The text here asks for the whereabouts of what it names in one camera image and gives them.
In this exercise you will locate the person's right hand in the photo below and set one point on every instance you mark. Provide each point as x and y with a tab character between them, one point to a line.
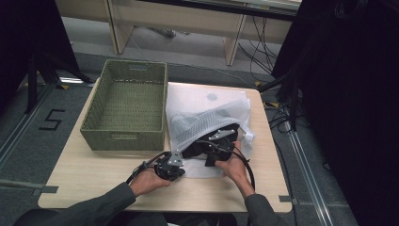
235	172

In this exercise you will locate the metal floor rail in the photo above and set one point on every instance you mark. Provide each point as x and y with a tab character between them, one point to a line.
22	125
309	175

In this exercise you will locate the green woven basket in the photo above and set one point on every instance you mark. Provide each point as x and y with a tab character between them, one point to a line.
125	103

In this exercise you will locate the light wooden desk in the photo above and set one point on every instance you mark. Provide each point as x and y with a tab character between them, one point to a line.
175	19

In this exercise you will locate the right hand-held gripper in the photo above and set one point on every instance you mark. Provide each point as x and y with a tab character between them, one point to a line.
219	147

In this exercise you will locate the person's left hand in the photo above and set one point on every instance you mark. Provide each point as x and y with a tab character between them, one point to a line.
147	182

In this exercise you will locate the black garment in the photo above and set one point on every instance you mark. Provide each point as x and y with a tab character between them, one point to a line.
204	146

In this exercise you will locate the black metal stand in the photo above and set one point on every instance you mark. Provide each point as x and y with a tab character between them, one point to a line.
290	94
34	78

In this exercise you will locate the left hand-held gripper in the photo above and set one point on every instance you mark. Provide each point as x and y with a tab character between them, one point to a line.
169	168

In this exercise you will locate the grey power strip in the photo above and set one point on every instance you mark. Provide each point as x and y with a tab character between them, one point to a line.
163	32

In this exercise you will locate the black curtain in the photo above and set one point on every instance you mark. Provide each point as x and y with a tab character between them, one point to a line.
351	94
28	40

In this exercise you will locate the white mesh laundry bag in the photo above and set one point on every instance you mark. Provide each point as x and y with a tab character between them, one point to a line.
200	109

